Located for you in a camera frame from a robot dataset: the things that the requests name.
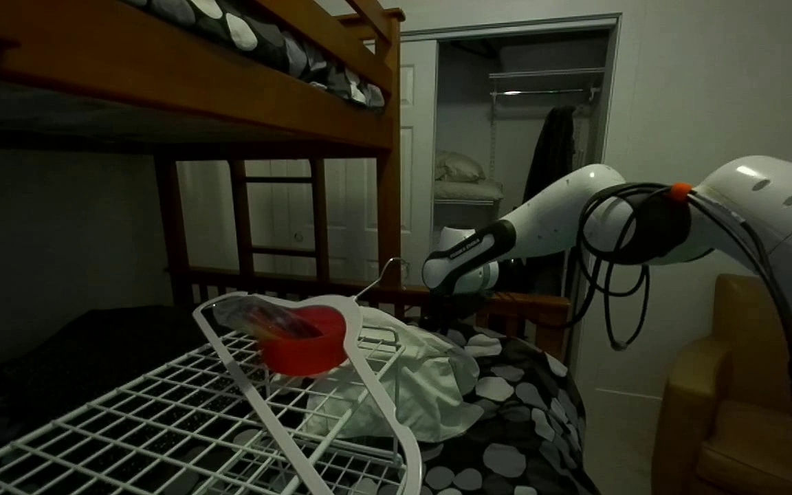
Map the dotted bunk mattress cover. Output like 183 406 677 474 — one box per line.
123 0 389 113

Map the white crumpled cloth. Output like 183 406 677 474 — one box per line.
307 300 483 449

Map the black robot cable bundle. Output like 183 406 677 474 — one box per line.
572 179 792 495

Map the brown wooden bunk bed frame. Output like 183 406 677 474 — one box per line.
0 0 575 359

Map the white closet shelf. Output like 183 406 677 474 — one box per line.
486 64 608 104

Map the yellow-brown armchair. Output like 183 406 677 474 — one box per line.
649 273 792 495

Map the red bowl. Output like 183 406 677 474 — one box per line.
244 306 348 379

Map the black grey-dotted bedspread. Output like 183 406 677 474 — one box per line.
411 320 598 495

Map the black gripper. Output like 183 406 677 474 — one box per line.
422 273 479 332

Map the white closet door frame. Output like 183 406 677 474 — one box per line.
399 10 624 306

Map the black hanging garment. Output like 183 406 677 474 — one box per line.
521 104 583 203

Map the dark plain blanket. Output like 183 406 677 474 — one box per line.
0 303 224 463

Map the white plastic clothes hanger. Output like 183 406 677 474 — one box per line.
190 255 426 495

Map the white wire rack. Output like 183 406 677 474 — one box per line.
0 313 411 495

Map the clear plastic bag with item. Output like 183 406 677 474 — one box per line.
212 291 325 340

